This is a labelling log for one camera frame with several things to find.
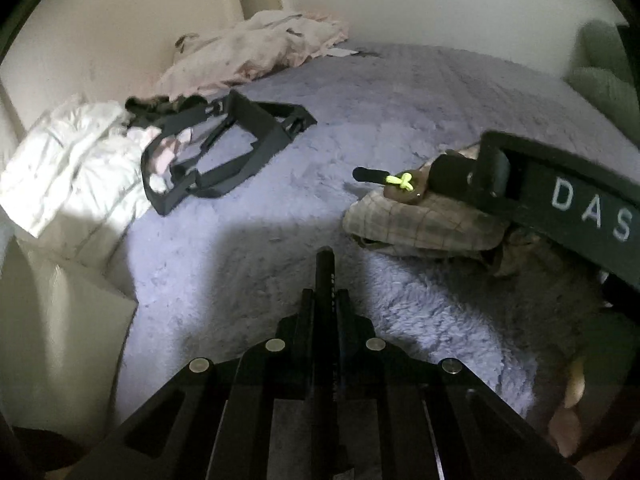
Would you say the black strap frame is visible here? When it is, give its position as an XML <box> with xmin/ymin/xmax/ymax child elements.
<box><xmin>125</xmin><ymin>90</ymin><xmax>317</xmax><ymax>217</ymax></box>

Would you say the pink floral crumpled cloth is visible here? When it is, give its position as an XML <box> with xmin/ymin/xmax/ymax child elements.
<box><xmin>154</xmin><ymin>10</ymin><xmax>349</xmax><ymax>98</ymax></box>

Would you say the beige plaid cloth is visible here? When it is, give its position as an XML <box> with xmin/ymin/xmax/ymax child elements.
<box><xmin>342</xmin><ymin>142</ymin><xmax>516</xmax><ymax>261</ymax></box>

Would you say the purple fuzzy blanket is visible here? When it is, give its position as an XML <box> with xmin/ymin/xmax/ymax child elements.
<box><xmin>106</xmin><ymin>41</ymin><xmax>640</xmax><ymax>426</ymax></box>

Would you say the green plush cushion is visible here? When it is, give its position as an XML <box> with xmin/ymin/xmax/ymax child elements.
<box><xmin>565</xmin><ymin>20</ymin><xmax>639</xmax><ymax>145</ymax></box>

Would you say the white crumpled cloth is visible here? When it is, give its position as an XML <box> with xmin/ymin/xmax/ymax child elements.
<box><xmin>1</xmin><ymin>96</ymin><xmax>151</xmax><ymax>269</ymax></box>

